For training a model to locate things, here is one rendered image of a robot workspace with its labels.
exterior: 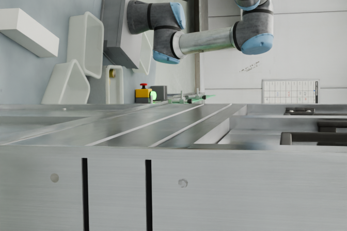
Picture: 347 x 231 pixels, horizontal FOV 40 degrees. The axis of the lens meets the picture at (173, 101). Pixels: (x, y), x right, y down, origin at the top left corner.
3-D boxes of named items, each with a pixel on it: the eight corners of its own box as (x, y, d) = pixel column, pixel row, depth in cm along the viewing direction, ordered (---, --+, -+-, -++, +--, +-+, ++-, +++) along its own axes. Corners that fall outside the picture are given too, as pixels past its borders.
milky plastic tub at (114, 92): (88, 122, 189) (109, 122, 187) (87, 65, 188) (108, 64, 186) (105, 118, 206) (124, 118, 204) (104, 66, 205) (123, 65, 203)
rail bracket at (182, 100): (167, 104, 262) (191, 103, 259) (167, 90, 262) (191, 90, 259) (169, 103, 266) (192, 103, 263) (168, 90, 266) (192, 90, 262)
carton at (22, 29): (-1, 9, 132) (19, 7, 130) (42, 39, 154) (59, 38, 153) (-4, 29, 130) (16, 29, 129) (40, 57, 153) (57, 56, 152)
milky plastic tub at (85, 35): (60, 71, 169) (82, 70, 167) (64, 10, 173) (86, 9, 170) (80, 80, 186) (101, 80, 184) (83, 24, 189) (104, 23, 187)
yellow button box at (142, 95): (134, 102, 247) (148, 102, 245) (134, 88, 247) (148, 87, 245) (138, 101, 254) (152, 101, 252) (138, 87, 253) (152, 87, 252)
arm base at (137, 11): (127, -6, 205) (150, -7, 202) (138, 6, 219) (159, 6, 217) (125, 28, 202) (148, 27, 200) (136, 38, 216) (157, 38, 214)
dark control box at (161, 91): (150, 99, 274) (163, 99, 272) (149, 85, 273) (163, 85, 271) (153, 99, 282) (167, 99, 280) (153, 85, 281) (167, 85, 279)
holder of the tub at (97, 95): (88, 135, 190) (106, 135, 188) (86, 65, 188) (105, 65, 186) (104, 130, 206) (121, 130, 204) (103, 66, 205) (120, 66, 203)
